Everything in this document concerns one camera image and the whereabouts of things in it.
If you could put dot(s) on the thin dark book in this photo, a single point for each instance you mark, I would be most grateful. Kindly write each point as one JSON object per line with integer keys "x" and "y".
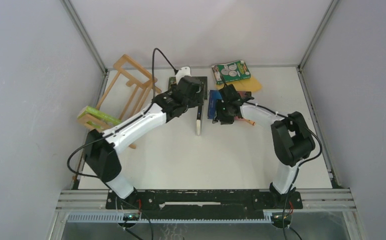
{"x": 199, "y": 117}

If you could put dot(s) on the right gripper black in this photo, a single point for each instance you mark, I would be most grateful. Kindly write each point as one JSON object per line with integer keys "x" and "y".
{"x": 218, "y": 115}

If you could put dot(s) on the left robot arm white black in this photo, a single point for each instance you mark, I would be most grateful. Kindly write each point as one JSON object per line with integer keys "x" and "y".
{"x": 102, "y": 149}

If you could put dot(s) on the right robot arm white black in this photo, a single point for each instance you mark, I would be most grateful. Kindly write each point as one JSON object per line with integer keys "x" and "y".
{"x": 292, "y": 140}

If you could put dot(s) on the blue Jane Eyre book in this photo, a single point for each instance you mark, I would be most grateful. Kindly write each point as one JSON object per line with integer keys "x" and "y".
{"x": 214, "y": 95}

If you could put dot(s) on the wooden book rack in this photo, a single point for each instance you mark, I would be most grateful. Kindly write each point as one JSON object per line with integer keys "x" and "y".
{"x": 128, "y": 91}

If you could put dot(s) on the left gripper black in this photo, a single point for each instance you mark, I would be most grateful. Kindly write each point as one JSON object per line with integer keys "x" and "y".
{"x": 197, "y": 100}

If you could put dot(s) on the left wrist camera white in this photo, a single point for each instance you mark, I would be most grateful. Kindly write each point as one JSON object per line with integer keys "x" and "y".
{"x": 181, "y": 73}

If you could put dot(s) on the Alice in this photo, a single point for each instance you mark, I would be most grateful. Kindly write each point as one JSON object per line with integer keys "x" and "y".
{"x": 202, "y": 79}

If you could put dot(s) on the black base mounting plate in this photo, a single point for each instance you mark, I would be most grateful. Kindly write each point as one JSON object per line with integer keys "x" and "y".
{"x": 205, "y": 203}

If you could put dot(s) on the white cable duct strip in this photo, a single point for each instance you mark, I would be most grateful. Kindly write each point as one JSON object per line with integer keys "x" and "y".
{"x": 113, "y": 217}

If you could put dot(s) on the green Macmillan book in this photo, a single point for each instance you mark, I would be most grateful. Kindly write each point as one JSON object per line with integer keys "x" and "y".
{"x": 230, "y": 72}

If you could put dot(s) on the light green paperback book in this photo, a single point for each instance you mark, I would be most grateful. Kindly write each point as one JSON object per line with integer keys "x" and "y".
{"x": 94, "y": 119}

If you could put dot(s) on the orange booklet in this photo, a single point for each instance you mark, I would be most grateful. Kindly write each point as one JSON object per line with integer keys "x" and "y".
{"x": 250, "y": 122}

